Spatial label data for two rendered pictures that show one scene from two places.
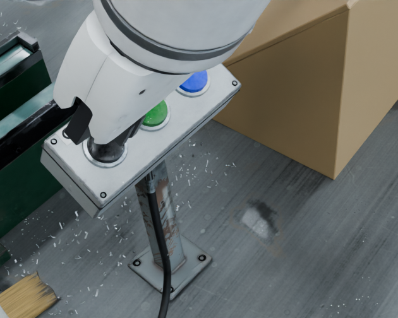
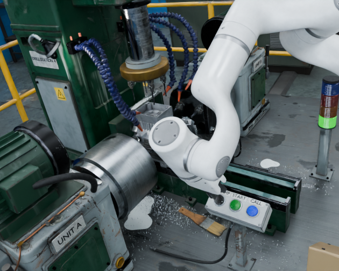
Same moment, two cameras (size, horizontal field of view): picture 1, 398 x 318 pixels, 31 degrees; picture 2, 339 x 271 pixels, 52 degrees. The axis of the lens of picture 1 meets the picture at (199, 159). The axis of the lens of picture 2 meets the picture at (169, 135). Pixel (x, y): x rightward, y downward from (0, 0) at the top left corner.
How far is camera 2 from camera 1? 0.72 m
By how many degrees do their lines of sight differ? 61
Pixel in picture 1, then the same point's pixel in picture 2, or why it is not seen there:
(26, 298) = (216, 228)
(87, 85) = not seen: hidden behind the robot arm
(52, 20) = not seen: outside the picture
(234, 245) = not seen: outside the picture
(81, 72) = not seen: hidden behind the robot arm
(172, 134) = (232, 214)
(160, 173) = (239, 228)
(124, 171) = (215, 207)
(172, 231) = (240, 251)
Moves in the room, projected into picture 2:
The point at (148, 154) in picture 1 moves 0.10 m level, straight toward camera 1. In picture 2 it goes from (223, 211) to (190, 223)
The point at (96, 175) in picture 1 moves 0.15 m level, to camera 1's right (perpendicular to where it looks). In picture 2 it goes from (211, 201) to (231, 240)
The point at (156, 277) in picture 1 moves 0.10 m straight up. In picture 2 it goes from (233, 260) to (232, 238)
